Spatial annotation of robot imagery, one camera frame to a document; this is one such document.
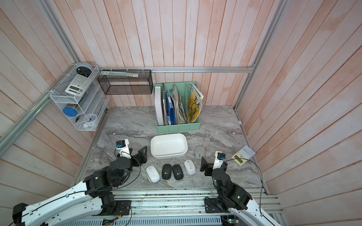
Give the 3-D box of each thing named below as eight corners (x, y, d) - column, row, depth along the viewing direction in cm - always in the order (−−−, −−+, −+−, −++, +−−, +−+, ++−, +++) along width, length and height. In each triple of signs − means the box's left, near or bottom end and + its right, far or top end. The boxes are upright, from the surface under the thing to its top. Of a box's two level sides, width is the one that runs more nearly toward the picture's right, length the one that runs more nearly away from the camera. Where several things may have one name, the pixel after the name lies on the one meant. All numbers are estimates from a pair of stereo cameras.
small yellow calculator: (240, 166, 90) (241, 165, 88) (230, 157, 94) (231, 155, 93) (254, 154, 95) (255, 153, 94) (245, 146, 100) (246, 144, 98)
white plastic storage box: (150, 160, 93) (148, 156, 88) (153, 138, 104) (151, 133, 99) (187, 160, 93) (188, 156, 88) (186, 138, 104) (187, 133, 99)
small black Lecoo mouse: (161, 179, 85) (161, 178, 83) (162, 165, 90) (162, 164, 89) (171, 179, 85) (171, 178, 83) (171, 165, 90) (171, 164, 89)
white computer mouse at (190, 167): (187, 176, 86) (188, 174, 84) (183, 162, 92) (183, 160, 90) (196, 173, 87) (197, 172, 85) (192, 160, 93) (192, 158, 91)
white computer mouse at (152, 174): (149, 185, 82) (148, 183, 80) (145, 168, 89) (145, 166, 87) (160, 181, 84) (160, 179, 82) (156, 164, 90) (156, 163, 88)
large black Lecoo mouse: (175, 181, 84) (174, 180, 82) (171, 166, 90) (171, 165, 88) (184, 178, 85) (184, 177, 83) (180, 164, 91) (180, 162, 89)
